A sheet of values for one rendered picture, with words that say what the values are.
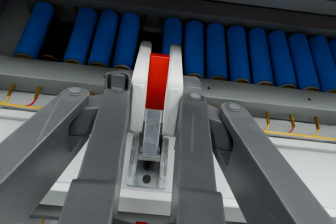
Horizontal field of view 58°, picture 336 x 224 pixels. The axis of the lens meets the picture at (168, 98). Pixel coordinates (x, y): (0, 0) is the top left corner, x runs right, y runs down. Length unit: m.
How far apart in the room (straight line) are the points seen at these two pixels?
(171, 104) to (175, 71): 0.02
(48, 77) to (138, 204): 0.12
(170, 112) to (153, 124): 0.05
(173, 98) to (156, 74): 0.04
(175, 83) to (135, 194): 0.10
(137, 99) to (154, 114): 0.05
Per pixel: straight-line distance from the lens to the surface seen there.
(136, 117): 0.16
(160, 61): 0.18
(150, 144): 0.21
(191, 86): 0.17
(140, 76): 0.15
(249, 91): 0.25
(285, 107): 0.26
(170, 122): 0.16
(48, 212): 0.39
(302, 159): 0.27
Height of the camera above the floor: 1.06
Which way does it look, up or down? 37 degrees down
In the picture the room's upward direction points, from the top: 8 degrees clockwise
